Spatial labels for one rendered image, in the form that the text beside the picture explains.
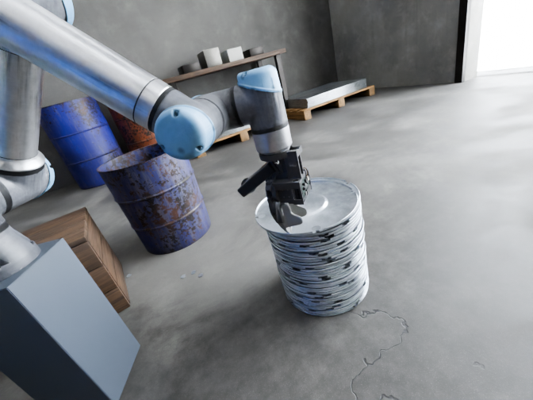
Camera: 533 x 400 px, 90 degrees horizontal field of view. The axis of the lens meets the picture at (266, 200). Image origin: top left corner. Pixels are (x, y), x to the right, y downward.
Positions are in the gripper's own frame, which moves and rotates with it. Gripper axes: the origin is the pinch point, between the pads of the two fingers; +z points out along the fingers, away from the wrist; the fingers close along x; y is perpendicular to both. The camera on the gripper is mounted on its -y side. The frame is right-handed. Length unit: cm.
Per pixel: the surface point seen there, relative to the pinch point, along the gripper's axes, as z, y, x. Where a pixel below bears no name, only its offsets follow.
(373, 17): -57, 1, 421
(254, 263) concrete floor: 36, -31, 23
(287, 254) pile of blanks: 12.8, -4.1, 4.9
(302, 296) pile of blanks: 28.4, -2.3, 3.9
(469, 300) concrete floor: 36, 42, 17
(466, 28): -18, 94, 341
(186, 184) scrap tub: 6, -68, 42
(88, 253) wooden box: 7, -74, -9
